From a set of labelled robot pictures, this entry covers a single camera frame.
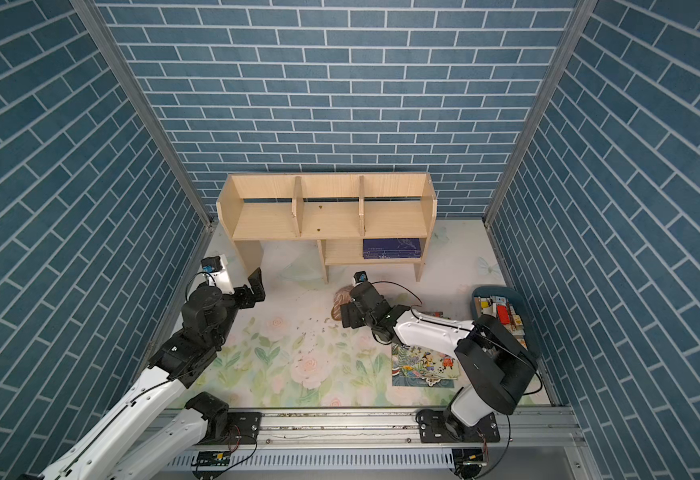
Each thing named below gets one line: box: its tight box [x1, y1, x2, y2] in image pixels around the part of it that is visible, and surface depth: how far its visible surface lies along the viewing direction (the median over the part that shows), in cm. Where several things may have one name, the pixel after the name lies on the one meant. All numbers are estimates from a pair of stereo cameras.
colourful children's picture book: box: [391, 344, 461, 388], surface depth 84 cm
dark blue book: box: [362, 238, 422, 259], surface depth 96 cm
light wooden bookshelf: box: [216, 172, 437, 283], surface depth 88 cm
